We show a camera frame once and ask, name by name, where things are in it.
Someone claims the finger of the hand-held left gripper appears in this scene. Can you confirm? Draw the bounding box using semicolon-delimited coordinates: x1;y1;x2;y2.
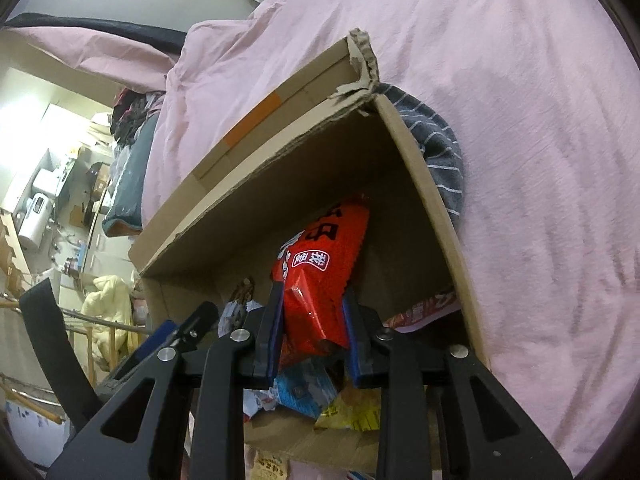
107;320;179;385
175;301;219;361

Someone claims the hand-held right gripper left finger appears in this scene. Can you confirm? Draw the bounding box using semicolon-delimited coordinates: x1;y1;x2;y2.
47;280;286;480

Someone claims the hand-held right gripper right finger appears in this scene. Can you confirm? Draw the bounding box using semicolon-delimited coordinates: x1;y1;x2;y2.
342;292;573;480

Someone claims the red snack bag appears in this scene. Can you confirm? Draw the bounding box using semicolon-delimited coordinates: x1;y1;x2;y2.
271;192;371;356

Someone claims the brown cardboard box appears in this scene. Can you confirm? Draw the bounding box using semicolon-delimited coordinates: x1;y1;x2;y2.
128;27;493;473

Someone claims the pale yellow cloth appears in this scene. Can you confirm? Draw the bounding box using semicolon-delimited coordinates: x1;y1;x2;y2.
80;275;133;366

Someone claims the black curved band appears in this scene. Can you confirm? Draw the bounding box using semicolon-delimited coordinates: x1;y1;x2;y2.
20;277;101;431

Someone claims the wooden rack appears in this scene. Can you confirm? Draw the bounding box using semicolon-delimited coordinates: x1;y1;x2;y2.
0;290;146;426

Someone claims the grey-blue folded quilt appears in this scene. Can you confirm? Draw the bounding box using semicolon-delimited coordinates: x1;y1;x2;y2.
102;110;163;237

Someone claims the white water heater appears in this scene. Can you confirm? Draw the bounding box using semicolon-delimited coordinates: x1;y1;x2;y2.
17;192;56;251

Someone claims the heap of dark clothes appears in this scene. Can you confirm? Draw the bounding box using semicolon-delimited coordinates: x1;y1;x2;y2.
110;87;166;143

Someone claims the grey striped cloth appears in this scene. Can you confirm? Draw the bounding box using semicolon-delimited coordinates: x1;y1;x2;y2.
375;84;466;223

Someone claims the pink hanging sheet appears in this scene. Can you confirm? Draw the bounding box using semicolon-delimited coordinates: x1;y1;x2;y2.
2;25;183;93

